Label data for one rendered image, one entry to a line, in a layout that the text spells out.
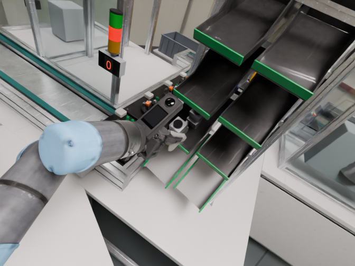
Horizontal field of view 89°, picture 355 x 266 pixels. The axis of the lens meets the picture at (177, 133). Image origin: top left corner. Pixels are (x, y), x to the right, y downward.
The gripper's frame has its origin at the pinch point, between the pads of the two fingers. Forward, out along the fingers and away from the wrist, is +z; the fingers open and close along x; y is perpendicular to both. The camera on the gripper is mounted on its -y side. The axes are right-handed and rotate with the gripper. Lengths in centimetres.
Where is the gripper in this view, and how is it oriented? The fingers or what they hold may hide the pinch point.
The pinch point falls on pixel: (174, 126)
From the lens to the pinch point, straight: 55.3
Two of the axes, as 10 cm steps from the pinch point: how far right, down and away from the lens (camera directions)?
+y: -5.4, 7.8, 3.1
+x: 7.3, 6.2, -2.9
